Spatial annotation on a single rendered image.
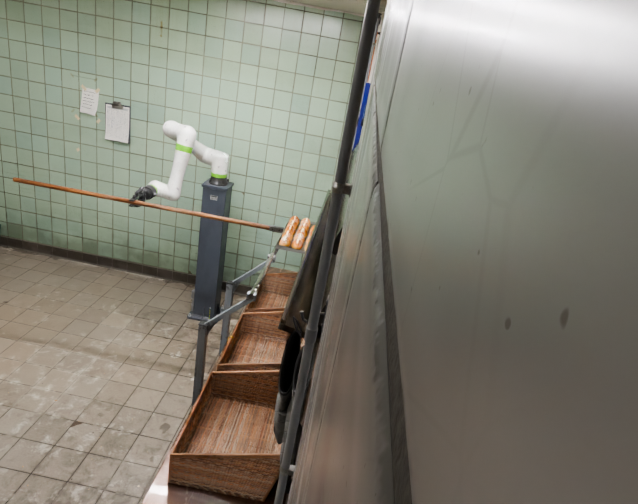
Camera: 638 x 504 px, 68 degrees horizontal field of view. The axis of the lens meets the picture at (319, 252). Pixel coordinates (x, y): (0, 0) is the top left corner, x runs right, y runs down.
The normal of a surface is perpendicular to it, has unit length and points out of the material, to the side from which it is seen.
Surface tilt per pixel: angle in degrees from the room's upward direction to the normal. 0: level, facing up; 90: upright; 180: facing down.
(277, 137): 90
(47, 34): 90
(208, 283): 90
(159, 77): 90
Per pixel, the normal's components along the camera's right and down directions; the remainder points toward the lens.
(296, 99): -0.11, 0.37
